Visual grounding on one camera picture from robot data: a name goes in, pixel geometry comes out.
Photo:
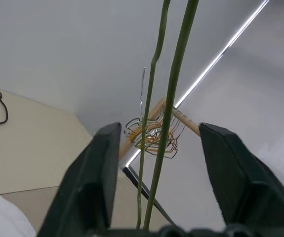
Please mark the black window frame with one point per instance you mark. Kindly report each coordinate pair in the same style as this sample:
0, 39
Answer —
144, 188

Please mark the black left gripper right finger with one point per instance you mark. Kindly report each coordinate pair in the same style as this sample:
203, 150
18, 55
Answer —
240, 177

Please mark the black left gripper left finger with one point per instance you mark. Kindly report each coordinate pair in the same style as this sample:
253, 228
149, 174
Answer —
87, 177

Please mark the white shorts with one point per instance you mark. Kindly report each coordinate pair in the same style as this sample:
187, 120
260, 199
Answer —
1, 217

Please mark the wooden rack post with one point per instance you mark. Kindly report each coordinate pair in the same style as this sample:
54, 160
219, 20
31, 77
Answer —
156, 108

